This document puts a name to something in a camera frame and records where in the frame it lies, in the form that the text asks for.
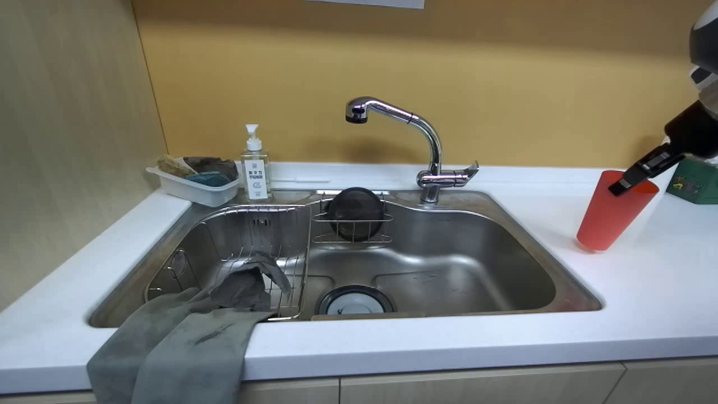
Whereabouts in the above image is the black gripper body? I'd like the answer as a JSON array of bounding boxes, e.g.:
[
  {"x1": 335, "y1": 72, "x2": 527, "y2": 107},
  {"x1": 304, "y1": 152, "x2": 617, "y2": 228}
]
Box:
[{"x1": 661, "y1": 98, "x2": 718, "y2": 162}]

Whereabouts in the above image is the pink plastic cup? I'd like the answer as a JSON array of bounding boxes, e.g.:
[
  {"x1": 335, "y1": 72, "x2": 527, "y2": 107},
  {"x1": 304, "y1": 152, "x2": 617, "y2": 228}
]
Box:
[{"x1": 575, "y1": 168, "x2": 661, "y2": 256}]

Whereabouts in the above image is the stainless steel sink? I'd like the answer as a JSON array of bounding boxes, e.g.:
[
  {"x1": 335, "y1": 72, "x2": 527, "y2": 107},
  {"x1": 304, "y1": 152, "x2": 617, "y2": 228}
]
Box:
[{"x1": 85, "y1": 186, "x2": 605, "y2": 331}]

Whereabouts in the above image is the black round sink strainer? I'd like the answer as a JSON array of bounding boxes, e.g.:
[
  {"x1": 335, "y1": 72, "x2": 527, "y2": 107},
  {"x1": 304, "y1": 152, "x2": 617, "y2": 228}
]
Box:
[{"x1": 328, "y1": 186, "x2": 388, "y2": 244}]

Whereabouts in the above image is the sink drain strainer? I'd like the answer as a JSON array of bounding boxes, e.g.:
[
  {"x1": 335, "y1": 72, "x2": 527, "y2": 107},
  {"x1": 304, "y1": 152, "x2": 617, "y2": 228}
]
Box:
[{"x1": 316, "y1": 282, "x2": 397, "y2": 318}]

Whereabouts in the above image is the green box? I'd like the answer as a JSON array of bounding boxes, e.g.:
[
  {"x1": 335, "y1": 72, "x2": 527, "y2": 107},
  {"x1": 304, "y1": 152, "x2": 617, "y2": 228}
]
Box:
[{"x1": 667, "y1": 154, "x2": 718, "y2": 207}]

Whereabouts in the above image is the beige cabinet door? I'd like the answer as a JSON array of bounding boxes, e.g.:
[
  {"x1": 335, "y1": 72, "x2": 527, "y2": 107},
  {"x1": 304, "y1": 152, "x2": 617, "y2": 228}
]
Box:
[
  {"x1": 339, "y1": 362, "x2": 628, "y2": 404},
  {"x1": 604, "y1": 355, "x2": 718, "y2": 404},
  {"x1": 0, "y1": 378, "x2": 344, "y2": 404}
]

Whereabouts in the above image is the chrome faucet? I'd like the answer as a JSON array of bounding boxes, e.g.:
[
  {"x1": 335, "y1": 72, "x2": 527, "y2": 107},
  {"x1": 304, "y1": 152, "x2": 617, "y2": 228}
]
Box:
[{"x1": 344, "y1": 95, "x2": 482, "y2": 209}]

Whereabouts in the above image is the clear soap pump bottle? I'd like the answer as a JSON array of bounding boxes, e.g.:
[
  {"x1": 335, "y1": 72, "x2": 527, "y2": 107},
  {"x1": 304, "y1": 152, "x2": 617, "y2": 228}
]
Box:
[{"x1": 237, "y1": 122, "x2": 271, "y2": 203}]

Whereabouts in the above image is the dark scouring pad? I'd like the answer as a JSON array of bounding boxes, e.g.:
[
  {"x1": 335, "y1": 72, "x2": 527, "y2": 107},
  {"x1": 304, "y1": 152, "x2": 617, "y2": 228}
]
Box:
[{"x1": 183, "y1": 154, "x2": 241, "y2": 181}]

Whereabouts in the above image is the teal sponge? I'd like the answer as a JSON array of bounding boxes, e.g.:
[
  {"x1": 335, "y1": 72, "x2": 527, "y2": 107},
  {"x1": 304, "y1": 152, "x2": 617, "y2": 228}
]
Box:
[{"x1": 194, "y1": 168, "x2": 233, "y2": 189}]

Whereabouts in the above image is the white plastic sponge tray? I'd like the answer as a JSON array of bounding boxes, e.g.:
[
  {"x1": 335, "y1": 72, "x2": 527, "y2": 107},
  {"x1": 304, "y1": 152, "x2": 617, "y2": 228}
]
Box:
[{"x1": 143, "y1": 163, "x2": 242, "y2": 209}]

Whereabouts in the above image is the yellowish brush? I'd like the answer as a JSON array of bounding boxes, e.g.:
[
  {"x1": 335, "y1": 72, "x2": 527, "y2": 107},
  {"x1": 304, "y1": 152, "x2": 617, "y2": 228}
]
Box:
[{"x1": 154, "y1": 152, "x2": 203, "y2": 181}]

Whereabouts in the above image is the grey dish cloth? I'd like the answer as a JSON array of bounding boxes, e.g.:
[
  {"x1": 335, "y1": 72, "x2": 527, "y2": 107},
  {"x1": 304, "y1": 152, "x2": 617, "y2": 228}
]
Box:
[{"x1": 85, "y1": 268, "x2": 274, "y2": 404}]

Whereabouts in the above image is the white paper on wall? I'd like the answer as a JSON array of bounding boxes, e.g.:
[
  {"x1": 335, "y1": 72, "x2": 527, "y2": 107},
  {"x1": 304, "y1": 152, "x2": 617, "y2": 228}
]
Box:
[{"x1": 320, "y1": 0, "x2": 426, "y2": 11}]

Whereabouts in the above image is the wire sink rack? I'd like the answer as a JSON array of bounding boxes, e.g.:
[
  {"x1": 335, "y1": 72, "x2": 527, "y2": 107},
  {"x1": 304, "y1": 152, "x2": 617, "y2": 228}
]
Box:
[{"x1": 312, "y1": 186, "x2": 397, "y2": 249}]

